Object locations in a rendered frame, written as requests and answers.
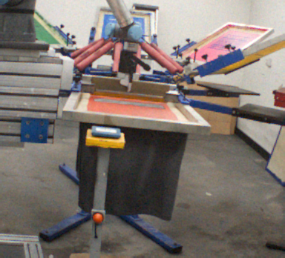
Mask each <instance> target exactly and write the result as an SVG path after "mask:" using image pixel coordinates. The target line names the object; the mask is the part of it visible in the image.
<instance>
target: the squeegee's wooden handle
mask: <svg viewBox="0 0 285 258"><path fill-rule="evenodd" d="M121 80H122V79H117V78H111V77H104V76H92V80H91V83H94V84H95V85H94V91H96V89H98V90H111V91H117V92H124V93H127V92H128V87H127V86H125V85H121V84H120V81H121ZM169 89H170V85H168V84H161V83H155V82H143V81H136V80H132V85H131V90H130V91H129V93H137V94H144V95H150V96H162V97H163V98H165V95H166V92H169Z"/></svg>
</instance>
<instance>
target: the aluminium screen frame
mask: <svg viewBox="0 0 285 258"><path fill-rule="evenodd" d="M80 94H81V92H80V91H79V92H75V93H74V92H72V94H71V95H70V97H69V99H68V100H67V102H66V104H65V106H64V108H63V109H62V120H68V121H75V122H88V123H95V124H102V125H116V126H123V127H130V128H144V129H151V130H164V131H172V132H179V133H193V134H201V135H207V136H210V134H211V129H212V126H211V125H210V124H209V123H208V122H206V121H205V120H204V119H203V118H202V117H201V116H200V115H199V114H198V113H197V112H196V111H195V110H194V109H193V108H192V107H191V106H190V105H184V104H181V103H180V102H179V101H178V103H174V104H175V105H176V106H177V107H178V108H179V110H180V111H181V112H182V113H183V114H184V115H185V116H186V118H187V119H188V120H189V121H190V122H181V121H174V120H167V119H155V118H148V117H140V116H127V115H120V114H113V113H100V112H93V111H86V110H75V108H76V105H77V102H78V100H79V97H80Z"/></svg>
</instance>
